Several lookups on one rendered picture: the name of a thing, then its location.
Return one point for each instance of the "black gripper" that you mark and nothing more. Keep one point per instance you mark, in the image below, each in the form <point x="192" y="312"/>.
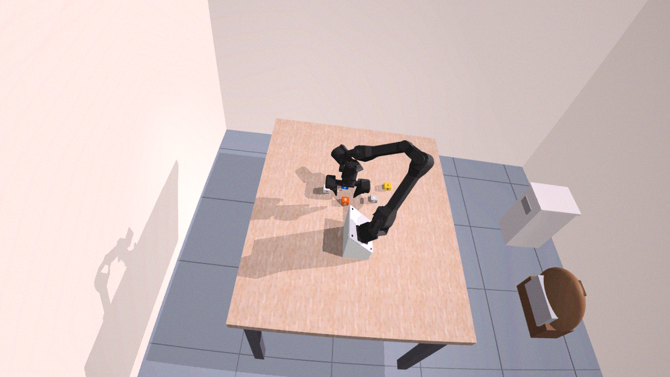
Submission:
<point x="362" y="186"/>

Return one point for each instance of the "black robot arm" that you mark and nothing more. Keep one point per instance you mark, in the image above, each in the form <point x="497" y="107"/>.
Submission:
<point x="384" y="216"/>

